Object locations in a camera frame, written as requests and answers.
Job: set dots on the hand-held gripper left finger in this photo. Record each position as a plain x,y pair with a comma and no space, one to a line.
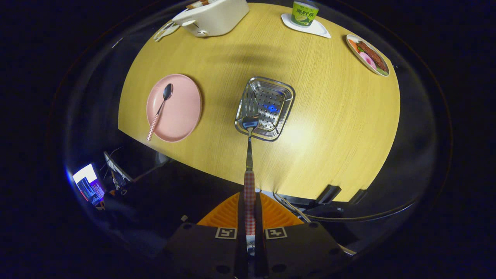
209,252

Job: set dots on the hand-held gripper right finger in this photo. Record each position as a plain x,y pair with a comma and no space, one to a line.
294,252

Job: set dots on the black table clamp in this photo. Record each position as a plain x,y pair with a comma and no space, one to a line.
328,193
358,196

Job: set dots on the grey laptop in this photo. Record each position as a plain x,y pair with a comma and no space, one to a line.
118,168

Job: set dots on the lit screen device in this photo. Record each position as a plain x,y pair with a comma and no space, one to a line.
87,182

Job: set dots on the round pink plate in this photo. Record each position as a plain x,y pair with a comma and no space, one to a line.
182,108

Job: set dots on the perforated metal drain basket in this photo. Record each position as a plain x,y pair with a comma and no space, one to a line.
277,100

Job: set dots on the white plate of food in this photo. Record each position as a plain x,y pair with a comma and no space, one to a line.
370,56

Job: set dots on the white coaster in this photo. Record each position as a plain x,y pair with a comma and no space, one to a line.
319,30

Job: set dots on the divided white snack plate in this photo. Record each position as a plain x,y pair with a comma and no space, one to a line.
164,31

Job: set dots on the white toaster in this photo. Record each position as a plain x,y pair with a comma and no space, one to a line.
217,17

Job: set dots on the green label drink bottle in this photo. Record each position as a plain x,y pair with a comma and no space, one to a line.
304,13

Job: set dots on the brown crust bread slice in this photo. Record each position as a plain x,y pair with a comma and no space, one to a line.
195,4

